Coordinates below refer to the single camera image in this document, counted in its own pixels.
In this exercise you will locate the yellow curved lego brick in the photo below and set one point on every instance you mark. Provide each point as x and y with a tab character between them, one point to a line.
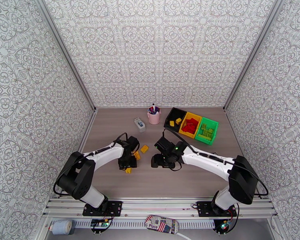
144	148

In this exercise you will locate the long green lego brick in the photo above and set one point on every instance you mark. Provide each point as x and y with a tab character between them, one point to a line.
205	138

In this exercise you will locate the long red lego brick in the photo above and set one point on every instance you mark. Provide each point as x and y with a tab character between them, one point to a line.
190	121

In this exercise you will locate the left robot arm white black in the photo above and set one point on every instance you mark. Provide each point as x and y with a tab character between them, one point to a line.
102	153

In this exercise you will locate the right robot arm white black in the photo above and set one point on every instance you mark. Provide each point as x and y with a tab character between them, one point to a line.
207	159

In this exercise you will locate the yellow plastic bin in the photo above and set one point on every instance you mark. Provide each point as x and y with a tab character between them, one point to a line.
187	135

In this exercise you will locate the green plastic bin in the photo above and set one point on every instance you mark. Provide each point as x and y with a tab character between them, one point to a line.
202	142

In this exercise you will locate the small white blue box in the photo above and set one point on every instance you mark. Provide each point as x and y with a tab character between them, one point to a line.
139	124

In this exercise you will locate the pink cup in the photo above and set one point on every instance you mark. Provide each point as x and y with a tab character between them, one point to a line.
154	118

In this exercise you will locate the black plastic bin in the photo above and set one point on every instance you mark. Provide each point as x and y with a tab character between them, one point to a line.
173	114

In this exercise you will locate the purple marker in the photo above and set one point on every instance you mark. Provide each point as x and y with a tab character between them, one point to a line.
150	111

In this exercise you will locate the white marker black tip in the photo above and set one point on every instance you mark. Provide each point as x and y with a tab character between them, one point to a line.
153	106

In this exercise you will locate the small circuit board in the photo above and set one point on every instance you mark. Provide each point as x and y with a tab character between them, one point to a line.
99	223

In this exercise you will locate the flag patterned label tag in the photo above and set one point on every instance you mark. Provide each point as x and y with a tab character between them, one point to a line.
162	223

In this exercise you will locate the circuit board green light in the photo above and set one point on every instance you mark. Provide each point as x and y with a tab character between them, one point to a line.
224	225

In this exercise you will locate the blue white roll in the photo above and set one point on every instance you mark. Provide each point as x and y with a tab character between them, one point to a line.
61	227

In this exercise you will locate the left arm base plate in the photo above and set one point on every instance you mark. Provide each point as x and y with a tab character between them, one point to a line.
115	208

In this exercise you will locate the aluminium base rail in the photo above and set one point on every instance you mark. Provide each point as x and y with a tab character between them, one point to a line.
160	206

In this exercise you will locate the aluminium side rail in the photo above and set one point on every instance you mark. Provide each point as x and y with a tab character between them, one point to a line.
240	146
86	136

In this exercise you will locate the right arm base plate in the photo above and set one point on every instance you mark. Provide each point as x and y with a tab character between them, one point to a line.
204	209

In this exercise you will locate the aluminium frame post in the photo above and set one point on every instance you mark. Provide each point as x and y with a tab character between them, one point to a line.
65	51
250	51

